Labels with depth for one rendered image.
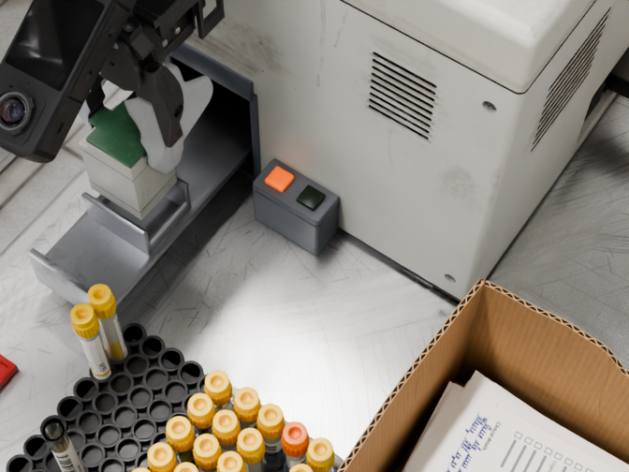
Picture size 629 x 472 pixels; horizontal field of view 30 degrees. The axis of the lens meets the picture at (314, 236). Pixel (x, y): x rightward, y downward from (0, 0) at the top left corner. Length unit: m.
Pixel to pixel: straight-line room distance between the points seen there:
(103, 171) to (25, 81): 0.15
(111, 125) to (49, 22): 0.14
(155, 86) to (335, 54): 0.12
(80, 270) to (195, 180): 0.11
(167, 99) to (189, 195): 0.18
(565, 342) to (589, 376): 0.03
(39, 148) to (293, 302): 0.28
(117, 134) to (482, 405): 0.30
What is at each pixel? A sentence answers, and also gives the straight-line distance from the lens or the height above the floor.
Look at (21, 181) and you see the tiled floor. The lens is 2.02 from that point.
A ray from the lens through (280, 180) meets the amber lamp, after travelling 0.86.
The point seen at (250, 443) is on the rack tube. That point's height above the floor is 0.99.
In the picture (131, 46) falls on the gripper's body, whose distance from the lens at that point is 0.68.
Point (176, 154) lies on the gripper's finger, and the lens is 0.76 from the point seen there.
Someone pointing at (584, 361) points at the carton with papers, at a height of 1.00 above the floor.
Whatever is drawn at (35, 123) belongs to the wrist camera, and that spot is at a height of 1.13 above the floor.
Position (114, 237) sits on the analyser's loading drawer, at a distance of 0.86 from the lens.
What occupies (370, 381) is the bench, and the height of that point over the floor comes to 0.87.
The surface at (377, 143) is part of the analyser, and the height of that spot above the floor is 1.01.
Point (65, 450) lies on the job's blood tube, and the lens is 0.75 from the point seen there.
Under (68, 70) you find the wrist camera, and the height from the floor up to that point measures 1.15.
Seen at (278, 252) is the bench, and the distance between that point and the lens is 0.89.
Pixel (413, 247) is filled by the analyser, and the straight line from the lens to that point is 0.85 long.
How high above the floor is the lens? 1.65
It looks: 59 degrees down
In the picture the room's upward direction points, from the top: 1 degrees clockwise
